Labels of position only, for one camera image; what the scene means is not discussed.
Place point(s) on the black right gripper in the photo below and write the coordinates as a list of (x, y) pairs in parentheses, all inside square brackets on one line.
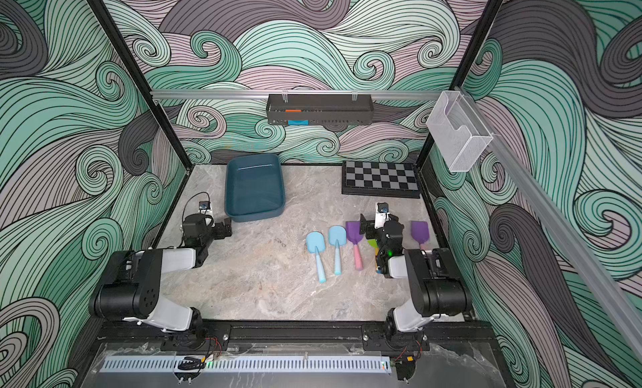
[(374, 232)]

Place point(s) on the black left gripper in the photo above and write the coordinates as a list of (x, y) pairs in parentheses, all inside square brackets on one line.
[(218, 228)]

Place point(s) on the green round shovel wooden handle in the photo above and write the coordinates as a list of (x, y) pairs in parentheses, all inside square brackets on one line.
[(374, 245)]

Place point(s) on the purple shovel pink handle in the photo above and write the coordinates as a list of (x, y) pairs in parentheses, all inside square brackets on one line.
[(420, 232), (354, 236)]

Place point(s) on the teal plastic storage box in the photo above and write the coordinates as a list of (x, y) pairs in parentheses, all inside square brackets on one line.
[(255, 188)]

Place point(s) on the light blue shovel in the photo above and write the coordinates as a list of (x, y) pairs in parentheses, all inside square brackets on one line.
[(338, 238), (315, 244)]

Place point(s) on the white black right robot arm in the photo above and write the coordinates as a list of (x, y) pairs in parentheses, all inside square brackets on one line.
[(437, 290)]

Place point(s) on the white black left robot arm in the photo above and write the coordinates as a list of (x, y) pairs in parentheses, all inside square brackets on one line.
[(129, 287)]

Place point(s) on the black white chessboard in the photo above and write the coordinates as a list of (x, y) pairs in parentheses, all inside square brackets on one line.
[(379, 179)]

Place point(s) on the blue item in shelf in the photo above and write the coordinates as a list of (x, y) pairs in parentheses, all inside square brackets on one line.
[(298, 122)]

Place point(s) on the clear plastic wall bin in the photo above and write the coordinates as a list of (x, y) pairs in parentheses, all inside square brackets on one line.
[(458, 129)]

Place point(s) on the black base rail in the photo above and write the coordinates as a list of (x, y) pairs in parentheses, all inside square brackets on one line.
[(229, 335)]

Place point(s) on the black wall shelf tray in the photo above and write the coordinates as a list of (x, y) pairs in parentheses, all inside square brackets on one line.
[(334, 112)]

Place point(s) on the white slotted cable duct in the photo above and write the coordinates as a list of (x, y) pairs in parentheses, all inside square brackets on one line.
[(251, 364)]

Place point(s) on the aluminium rail back wall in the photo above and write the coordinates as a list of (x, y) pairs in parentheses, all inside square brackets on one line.
[(229, 94)]

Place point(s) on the aluminium rail wall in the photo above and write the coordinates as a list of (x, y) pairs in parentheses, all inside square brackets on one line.
[(625, 317), (229, 94)]

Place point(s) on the aluminium rail right wall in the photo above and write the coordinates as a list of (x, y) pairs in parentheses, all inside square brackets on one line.
[(625, 317)]

